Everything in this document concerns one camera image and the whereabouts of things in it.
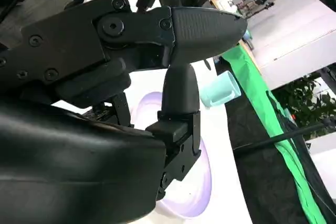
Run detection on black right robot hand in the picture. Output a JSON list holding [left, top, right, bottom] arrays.
[[0, 0, 248, 224]]

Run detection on lilac plate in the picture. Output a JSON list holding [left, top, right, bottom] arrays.
[[131, 91, 213, 219]]

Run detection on pale green mug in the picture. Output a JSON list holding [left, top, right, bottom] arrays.
[[199, 71, 242, 108]]

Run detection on green cloth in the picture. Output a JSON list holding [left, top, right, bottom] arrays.
[[222, 44, 326, 224]]

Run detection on black cloth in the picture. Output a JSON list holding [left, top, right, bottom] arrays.
[[224, 95, 336, 224]]

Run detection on green potted plant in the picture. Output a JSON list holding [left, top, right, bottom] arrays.
[[272, 73, 336, 141]]

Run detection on white desk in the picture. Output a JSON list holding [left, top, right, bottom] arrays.
[[246, 0, 336, 91]]

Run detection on black rod cable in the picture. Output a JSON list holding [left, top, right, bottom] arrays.
[[233, 123, 331, 154]]

